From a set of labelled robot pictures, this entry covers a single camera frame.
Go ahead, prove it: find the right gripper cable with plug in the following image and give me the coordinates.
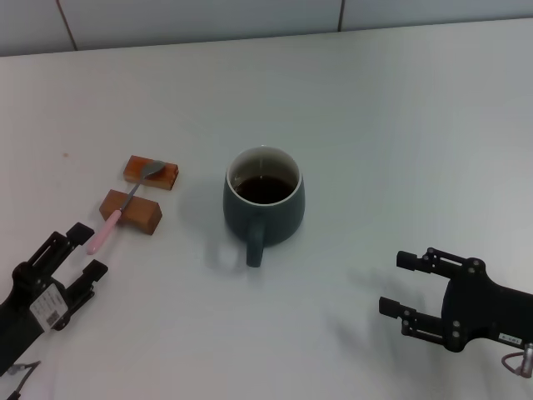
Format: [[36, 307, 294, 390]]
[[501, 342, 533, 378]]

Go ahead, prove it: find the glossy orange wooden block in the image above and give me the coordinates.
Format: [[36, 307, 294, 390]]
[[123, 154, 182, 193]]

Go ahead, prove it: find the left gripper cable with plug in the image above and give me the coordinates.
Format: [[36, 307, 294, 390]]
[[0, 360, 42, 400]]

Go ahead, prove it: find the pink handled metal spoon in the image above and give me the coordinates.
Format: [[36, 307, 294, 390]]
[[86, 159, 166, 256]]

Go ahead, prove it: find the gripper cable with plug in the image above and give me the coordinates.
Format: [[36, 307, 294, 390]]
[[0, 360, 42, 400], [501, 342, 533, 378]]

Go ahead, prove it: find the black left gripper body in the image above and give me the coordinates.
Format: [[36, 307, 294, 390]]
[[0, 259, 71, 373]]

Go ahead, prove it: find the dark grey coffee cup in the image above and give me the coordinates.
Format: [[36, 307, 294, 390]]
[[222, 144, 306, 268]]

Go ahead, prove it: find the brown notched wooden block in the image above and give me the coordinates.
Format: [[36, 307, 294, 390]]
[[98, 188, 163, 237]]

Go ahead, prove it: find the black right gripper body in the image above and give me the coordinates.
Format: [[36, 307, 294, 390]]
[[441, 257, 533, 353]]

